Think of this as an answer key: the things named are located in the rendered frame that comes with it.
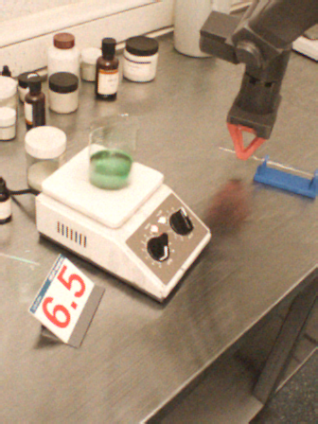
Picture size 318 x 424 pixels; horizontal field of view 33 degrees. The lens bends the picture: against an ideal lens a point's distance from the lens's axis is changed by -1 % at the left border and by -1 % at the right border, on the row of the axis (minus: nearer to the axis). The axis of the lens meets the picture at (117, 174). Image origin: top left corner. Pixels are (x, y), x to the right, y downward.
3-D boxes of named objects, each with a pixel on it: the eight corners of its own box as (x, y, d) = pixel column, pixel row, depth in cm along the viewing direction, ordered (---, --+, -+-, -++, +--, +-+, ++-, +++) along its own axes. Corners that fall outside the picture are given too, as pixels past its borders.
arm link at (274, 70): (285, 46, 70) (301, 34, 74) (238, 29, 73) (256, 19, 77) (272, 92, 74) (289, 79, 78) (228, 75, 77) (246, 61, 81)
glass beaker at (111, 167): (112, 205, 66) (116, 150, 61) (75, 182, 69) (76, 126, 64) (148, 180, 71) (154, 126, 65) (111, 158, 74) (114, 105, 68)
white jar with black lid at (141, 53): (131, 63, 114) (133, 32, 109) (160, 72, 112) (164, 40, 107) (116, 77, 109) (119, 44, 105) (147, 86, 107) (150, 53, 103)
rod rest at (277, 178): (317, 186, 86) (325, 168, 83) (315, 199, 83) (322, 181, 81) (256, 168, 88) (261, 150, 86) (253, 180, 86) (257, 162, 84)
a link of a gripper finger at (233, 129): (217, 160, 85) (229, 110, 80) (228, 137, 91) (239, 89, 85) (259, 173, 84) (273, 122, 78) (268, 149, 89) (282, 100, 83)
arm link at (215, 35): (256, 53, 66) (290, -3, 67) (177, 25, 71) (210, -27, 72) (265, 97, 76) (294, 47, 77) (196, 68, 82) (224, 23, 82)
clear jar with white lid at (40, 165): (26, 193, 80) (24, 150, 75) (26, 168, 84) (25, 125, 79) (66, 193, 80) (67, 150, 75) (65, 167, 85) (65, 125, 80)
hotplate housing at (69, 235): (209, 244, 74) (220, 201, 69) (162, 307, 65) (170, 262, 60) (79, 180, 83) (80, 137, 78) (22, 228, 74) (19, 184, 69)
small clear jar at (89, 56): (102, 71, 110) (104, 48, 107) (102, 82, 107) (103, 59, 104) (79, 70, 110) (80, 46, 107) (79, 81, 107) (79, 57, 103)
